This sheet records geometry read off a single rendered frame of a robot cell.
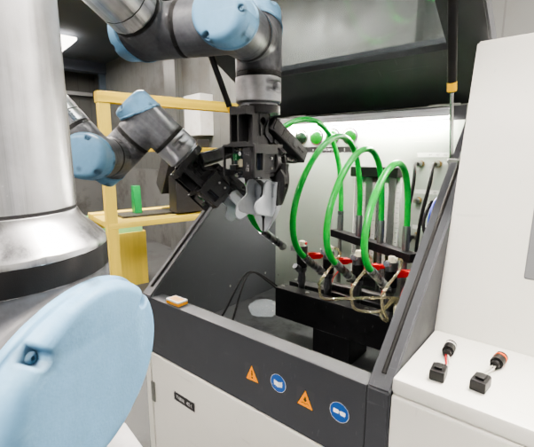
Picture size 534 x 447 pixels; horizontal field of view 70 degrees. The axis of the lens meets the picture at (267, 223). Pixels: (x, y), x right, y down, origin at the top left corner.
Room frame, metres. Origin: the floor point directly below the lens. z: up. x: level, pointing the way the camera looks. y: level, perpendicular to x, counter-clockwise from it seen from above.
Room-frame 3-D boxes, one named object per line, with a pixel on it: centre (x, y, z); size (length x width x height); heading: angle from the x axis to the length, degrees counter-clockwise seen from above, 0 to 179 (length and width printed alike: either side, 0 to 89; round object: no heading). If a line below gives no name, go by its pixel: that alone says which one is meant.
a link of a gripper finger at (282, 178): (0.66, -0.01, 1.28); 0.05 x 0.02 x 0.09; 50
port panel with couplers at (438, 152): (1.02, -0.45, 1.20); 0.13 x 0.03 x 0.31; 50
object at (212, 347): (0.79, 0.06, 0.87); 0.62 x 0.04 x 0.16; 50
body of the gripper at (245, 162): (0.65, 0.02, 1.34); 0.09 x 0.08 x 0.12; 140
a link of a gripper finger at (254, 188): (0.67, 0.03, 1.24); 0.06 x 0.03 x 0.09; 140
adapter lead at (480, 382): (0.55, -0.35, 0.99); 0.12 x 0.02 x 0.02; 134
